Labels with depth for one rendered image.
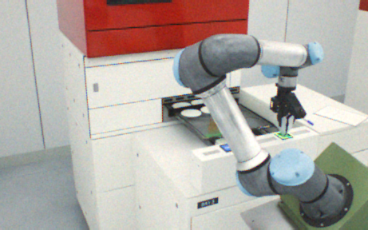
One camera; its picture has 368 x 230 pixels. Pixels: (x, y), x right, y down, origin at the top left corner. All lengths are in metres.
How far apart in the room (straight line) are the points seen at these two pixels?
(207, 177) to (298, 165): 0.43
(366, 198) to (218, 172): 0.53
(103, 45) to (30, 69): 1.62
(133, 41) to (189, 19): 0.28
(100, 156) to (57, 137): 1.58
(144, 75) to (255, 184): 0.88
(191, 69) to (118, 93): 0.81
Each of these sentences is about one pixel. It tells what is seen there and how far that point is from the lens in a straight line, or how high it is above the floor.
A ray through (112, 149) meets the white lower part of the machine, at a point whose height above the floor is 0.75.
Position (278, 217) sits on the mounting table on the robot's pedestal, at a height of 0.82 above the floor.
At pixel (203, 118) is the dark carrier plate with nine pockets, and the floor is 0.90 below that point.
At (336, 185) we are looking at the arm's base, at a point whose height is 1.00.
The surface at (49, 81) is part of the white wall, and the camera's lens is 3.42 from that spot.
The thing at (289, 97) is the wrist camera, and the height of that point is 1.14.
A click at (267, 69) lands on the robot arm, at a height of 1.27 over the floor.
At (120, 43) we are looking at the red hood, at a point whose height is 1.28.
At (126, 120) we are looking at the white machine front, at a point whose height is 0.89.
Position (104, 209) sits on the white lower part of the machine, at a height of 0.42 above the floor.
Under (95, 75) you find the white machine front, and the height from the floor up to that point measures 1.13.
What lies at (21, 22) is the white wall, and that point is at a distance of 3.30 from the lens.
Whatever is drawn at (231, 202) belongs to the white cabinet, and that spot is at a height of 0.75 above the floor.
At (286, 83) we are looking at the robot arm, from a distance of 1.61.
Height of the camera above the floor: 1.67
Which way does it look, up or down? 22 degrees down
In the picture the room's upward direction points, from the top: 1 degrees clockwise
